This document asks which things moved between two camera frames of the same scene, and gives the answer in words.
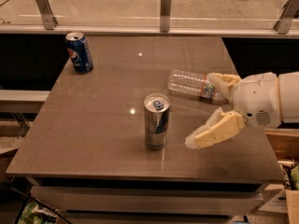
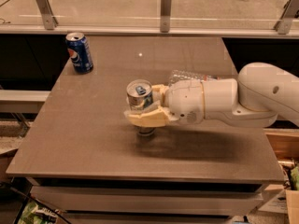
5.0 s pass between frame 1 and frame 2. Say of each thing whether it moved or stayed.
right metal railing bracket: stayed
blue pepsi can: stayed
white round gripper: moved
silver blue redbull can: moved
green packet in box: stayed
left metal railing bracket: stayed
